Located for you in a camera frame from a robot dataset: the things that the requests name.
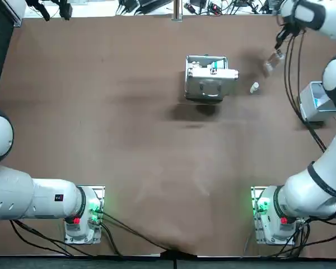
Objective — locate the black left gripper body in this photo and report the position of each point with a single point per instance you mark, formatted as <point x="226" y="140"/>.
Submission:
<point x="44" y="1"/>

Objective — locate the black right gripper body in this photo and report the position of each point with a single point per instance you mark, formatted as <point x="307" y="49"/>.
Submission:
<point x="285" y="30"/>

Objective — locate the clear cotton swab packet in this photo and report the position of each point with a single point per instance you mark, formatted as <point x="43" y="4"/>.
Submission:
<point x="273" y="63"/>

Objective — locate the clear gloves packet blue label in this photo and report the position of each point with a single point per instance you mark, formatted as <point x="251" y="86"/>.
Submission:
<point x="320" y="99"/>

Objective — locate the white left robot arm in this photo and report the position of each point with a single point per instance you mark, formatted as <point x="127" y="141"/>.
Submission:
<point x="30" y="196"/>

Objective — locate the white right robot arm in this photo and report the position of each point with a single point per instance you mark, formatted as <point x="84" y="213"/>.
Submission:
<point x="305" y="201"/>

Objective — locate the white teal medicine box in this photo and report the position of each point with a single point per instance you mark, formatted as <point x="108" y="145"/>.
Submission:
<point x="217" y="64"/>

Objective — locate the silver aluminium medical kit case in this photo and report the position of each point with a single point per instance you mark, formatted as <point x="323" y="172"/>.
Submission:
<point x="207" y="87"/>

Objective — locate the black labelled power adapter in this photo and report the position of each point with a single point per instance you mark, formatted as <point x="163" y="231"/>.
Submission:
<point x="270" y="5"/>

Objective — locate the small white pill bottle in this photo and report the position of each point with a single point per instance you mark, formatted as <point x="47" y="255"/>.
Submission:
<point x="254" y="87"/>

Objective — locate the small black power adapter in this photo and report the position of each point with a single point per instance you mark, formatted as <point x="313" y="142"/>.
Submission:
<point x="127" y="5"/>

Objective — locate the black dongle red light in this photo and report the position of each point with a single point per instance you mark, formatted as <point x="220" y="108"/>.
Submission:
<point x="191" y="8"/>
<point x="215" y="9"/>

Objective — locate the grey power adapter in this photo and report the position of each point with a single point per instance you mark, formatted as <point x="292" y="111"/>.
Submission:
<point x="154" y="2"/>

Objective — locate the silver aluminium corner post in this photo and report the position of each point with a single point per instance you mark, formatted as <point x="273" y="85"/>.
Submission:
<point x="14" y="11"/>

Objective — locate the silver aluminium frame post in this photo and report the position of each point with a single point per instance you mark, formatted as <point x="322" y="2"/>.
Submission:
<point x="177" y="11"/>

